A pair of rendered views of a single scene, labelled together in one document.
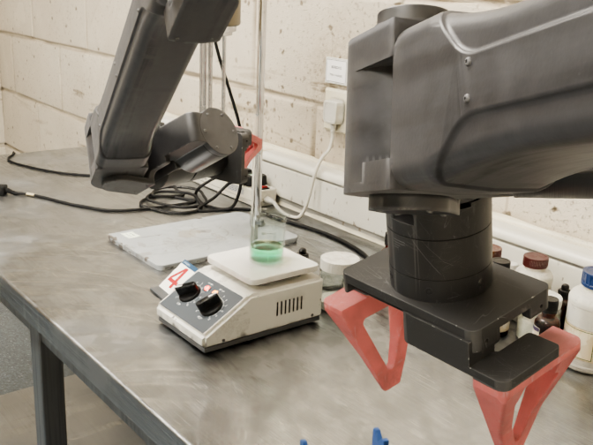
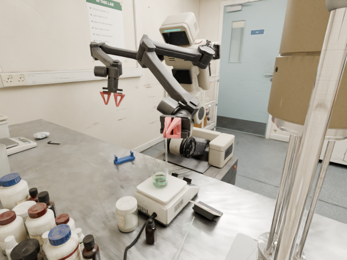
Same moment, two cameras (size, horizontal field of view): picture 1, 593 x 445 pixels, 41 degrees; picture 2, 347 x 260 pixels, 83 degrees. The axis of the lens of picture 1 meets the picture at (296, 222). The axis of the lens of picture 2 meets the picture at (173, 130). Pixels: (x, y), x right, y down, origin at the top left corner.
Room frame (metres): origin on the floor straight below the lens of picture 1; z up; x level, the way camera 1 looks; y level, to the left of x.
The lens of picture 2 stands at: (1.57, -0.07, 1.20)
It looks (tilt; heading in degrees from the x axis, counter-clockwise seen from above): 19 degrees down; 164
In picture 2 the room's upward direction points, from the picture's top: straight up
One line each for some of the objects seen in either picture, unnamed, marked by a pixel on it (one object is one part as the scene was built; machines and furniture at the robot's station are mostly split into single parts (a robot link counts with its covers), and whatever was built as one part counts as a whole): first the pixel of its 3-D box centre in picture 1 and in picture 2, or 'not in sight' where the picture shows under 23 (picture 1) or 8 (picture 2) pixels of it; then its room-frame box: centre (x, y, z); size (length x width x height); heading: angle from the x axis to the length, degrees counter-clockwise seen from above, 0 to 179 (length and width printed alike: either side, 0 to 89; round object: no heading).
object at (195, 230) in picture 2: not in sight; (191, 227); (1.17, 0.10, 0.76); 0.06 x 0.06 x 0.02
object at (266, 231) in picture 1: (268, 236); (159, 174); (1.06, 0.04, 0.87); 0.06 x 0.05 x 0.08; 81
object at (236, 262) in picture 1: (262, 262); (162, 185); (1.06, 0.05, 0.83); 0.12 x 0.12 x 0.01; 39
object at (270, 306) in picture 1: (246, 294); (167, 193); (1.04, 0.07, 0.79); 0.22 x 0.13 x 0.08; 129
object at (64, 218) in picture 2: not in sight; (65, 230); (1.12, -0.23, 0.79); 0.05 x 0.05 x 0.09
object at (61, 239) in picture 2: not in sight; (64, 251); (1.20, -0.21, 0.81); 0.06 x 0.06 x 0.11
